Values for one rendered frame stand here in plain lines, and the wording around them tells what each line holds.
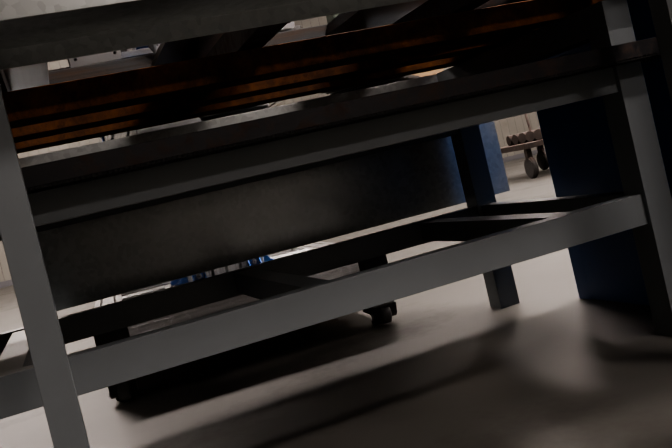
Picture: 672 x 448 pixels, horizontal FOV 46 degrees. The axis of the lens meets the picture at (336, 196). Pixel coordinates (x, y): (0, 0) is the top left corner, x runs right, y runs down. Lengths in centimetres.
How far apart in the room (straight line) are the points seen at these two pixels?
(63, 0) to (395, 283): 74
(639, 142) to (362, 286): 64
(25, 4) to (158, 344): 58
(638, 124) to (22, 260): 116
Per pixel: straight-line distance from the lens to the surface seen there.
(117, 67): 196
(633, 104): 167
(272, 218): 212
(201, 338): 131
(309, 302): 135
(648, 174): 168
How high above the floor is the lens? 47
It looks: 2 degrees down
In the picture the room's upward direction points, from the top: 13 degrees counter-clockwise
